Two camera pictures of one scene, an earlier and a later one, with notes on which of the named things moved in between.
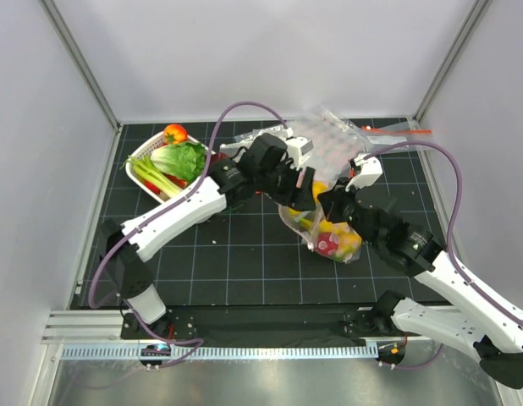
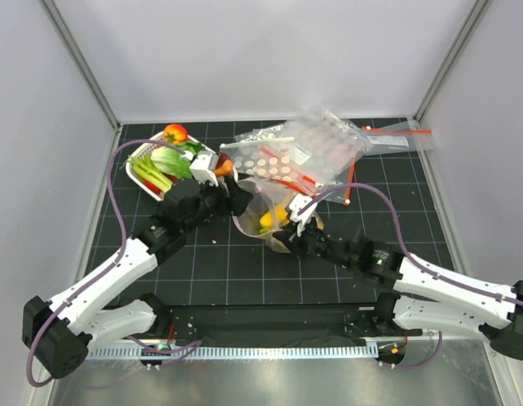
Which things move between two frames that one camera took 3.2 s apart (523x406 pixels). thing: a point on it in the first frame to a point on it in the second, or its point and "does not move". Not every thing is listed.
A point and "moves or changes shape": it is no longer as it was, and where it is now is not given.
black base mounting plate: [261, 323] does not move
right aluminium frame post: [477, 11] does not move
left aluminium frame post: [66, 34] does not move
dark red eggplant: [218, 156] does not move
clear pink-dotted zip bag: [337, 240] moves or changes shape
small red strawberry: [151, 186] does not move
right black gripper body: [343, 207] to [312, 241]
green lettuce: [184, 160] does not move
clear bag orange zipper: [403, 135] does not move
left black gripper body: [281, 184] to [213, 202]
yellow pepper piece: [317, 188] to [271, 220]
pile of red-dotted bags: [336, 143] does not move
